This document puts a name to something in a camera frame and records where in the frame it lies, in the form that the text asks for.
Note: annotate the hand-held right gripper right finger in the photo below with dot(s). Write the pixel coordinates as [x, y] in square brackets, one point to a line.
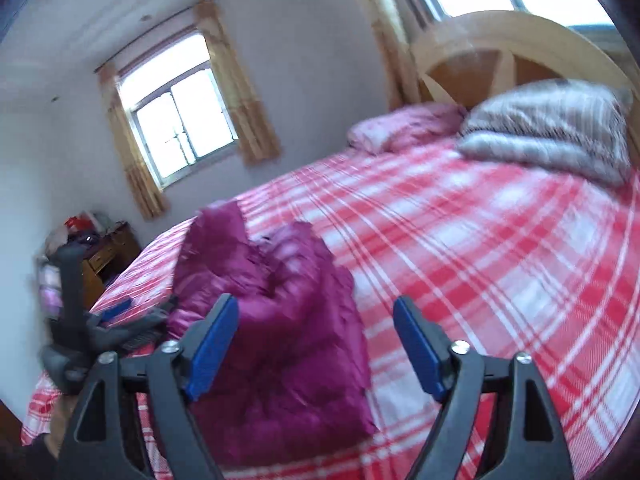
[417, 350]

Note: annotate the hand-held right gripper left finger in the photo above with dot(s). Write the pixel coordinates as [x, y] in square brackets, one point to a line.
[212, 345]

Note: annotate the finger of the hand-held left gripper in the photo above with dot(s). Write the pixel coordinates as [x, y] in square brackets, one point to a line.
[145, 330]
[115, 309]

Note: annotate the magenta down jacket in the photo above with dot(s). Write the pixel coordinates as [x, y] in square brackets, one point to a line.
[300, 335]

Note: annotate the pile of clothes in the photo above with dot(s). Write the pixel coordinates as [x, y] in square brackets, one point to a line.
[75, 239]

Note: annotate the wooden desk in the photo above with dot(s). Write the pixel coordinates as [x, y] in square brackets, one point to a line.
[107, 255]

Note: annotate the red plaid bed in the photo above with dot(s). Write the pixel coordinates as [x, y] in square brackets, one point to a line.
[475, 285]

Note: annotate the red paper bag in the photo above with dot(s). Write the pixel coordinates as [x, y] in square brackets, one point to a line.
[77, 223]

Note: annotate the short beige curtain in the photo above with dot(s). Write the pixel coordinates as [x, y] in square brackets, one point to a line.
[250, 125]
[135, 180]

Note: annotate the small sliding window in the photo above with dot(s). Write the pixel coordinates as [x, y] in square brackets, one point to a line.
[175, 120]

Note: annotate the pink floral quilt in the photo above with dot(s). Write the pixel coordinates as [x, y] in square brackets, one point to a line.
[405, 127]

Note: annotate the striped grey pillow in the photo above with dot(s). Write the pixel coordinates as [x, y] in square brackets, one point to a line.
[545, 107]

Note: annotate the curtain rod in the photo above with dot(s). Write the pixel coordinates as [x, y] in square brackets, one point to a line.
[155, 30]

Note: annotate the long beige curtain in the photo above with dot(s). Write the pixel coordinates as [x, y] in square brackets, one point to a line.
[395, 60]

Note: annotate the wooden headboard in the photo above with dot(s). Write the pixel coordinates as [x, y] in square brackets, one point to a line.
[500, 30]

